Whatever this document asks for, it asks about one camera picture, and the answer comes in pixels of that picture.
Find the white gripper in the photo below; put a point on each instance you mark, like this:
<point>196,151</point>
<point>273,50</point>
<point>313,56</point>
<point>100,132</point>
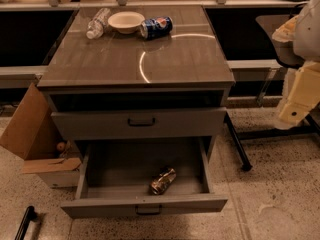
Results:
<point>308,34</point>

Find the orange soda can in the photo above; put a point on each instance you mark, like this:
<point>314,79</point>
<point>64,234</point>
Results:
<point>163,181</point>

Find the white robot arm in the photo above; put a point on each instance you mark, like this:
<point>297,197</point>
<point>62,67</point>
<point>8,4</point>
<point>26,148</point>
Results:
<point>301,89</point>

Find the blue pepsi can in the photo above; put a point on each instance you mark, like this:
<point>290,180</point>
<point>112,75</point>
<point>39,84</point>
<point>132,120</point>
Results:
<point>157,27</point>

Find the grey drawer cabinet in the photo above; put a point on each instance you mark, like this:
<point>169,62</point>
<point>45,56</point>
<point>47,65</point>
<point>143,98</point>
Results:
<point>184,69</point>

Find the open grey lower drawer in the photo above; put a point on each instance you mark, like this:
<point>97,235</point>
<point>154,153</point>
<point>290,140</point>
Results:
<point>116,176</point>

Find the closed grey upper drawer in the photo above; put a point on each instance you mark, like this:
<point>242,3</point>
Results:
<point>99,125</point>

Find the black chair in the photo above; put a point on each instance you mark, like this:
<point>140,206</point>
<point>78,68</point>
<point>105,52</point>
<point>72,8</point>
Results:
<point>286,58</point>

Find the white bowl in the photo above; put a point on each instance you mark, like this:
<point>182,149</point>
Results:
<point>126,22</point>

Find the clear plastic water bottle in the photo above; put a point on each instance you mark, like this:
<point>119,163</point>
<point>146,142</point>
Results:
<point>98,24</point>

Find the small orange ball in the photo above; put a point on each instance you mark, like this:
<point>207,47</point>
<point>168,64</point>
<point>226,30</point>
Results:
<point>61,146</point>

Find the brown cardboard box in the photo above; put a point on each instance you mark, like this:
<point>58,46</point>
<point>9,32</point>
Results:
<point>32,135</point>

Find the black bar on floor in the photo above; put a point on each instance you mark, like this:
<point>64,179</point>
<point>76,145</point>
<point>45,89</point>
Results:
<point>30,215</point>

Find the black upper drawer handle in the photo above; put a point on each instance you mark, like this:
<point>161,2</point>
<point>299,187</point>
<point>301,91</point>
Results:
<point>141,122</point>

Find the black drawer handle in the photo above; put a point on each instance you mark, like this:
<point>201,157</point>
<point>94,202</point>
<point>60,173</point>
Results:
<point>148,210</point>
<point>141,122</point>

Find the black lower drawer handle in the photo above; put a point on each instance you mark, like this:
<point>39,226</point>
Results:
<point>148,210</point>

